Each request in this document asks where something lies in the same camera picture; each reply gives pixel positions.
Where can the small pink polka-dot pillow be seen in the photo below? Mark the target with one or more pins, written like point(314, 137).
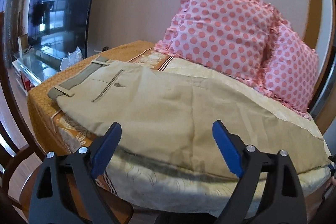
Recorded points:
point(290, 73)

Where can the orange patterned bedspread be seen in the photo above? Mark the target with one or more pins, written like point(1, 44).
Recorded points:
point(151, 186)

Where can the white TV cabinet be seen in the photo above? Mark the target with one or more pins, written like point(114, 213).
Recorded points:
point(31, 71)

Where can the large pink polka-dot pillow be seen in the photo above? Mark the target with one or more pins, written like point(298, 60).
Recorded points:
point(229, 36)

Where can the white tissue pack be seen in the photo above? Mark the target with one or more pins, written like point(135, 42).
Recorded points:
point(71, 59)

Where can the dark wooden chair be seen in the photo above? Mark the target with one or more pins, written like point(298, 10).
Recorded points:
point(18, 209)

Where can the beige khaki pants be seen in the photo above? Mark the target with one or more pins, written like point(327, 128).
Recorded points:
point(168, 118)

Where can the black flat-screen television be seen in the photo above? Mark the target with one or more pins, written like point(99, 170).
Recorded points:
point(57, 28)

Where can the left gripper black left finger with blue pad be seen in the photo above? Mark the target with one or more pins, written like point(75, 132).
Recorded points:
point(51, 199)

